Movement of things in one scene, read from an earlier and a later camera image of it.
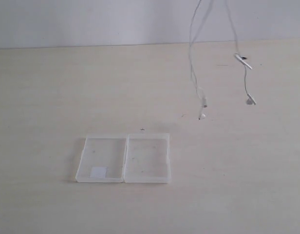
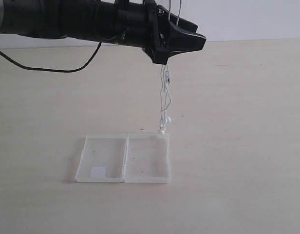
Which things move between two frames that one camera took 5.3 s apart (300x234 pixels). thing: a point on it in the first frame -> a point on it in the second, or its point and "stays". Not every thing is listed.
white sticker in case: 98,172 stays
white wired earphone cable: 200,15 -> 165,103
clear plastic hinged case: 134,158 stays
